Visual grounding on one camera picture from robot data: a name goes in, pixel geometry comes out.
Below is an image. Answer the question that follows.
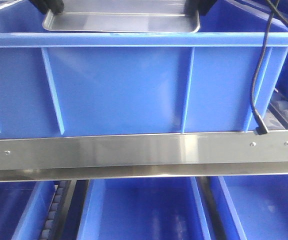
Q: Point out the black cable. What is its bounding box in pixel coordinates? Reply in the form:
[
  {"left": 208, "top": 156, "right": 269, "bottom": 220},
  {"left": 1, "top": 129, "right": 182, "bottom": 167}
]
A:
[{"left": 251, "top": 0, "right": 288, "bottom": 136}]

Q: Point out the blue bin lower left shelf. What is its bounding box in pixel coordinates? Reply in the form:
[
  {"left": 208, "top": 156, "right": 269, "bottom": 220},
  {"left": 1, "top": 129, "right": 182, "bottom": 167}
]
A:
[{"left": 0, "top": 181, "right": 56, "bottom": 240}]

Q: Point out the blue bin lower middle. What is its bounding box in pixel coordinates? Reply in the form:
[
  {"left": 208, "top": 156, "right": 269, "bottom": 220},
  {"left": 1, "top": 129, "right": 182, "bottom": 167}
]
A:
[{"left": 77, "top": 177, "right": 212, "bottom": 240}]

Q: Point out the small ribbed silver tray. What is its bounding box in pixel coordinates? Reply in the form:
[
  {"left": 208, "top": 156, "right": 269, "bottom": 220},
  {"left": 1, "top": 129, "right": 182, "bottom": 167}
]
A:
[{"left": 42, "top": 0, "right": 200, "bottom": 33}]

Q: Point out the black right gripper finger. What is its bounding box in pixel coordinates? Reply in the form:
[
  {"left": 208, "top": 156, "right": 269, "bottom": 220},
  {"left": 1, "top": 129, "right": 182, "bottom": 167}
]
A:
[{"left": 184, "top": 0, "right": 217, "bottom": 16}]

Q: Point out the blue target plastic box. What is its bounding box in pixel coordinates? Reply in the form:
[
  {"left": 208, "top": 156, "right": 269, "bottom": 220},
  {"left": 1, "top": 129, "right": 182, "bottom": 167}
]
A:
[{"left": 0, "top": 0, "right": 288, "bottom": 140}]

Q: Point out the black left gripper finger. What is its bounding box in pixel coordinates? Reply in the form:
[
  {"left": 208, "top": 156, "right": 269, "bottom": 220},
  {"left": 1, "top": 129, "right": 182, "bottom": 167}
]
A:
[{"left": 30, "top": 0, "right": 64, "bottom": 15}]

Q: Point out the blue bin lower right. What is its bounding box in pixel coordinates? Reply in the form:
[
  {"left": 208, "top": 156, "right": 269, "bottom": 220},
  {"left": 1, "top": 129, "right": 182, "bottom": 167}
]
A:
[{"left": 209, "top": 175, "right": 288, "bottom": 240}]

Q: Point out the blue bin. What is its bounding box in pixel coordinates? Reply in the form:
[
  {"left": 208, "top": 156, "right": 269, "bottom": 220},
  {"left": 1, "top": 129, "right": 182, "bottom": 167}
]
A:
[
  {"left": 209, "top": 175, "right": 288, "bottom": 240},
  {"left": 77, "top": 177, "right": 212, "bottom": 240}
]

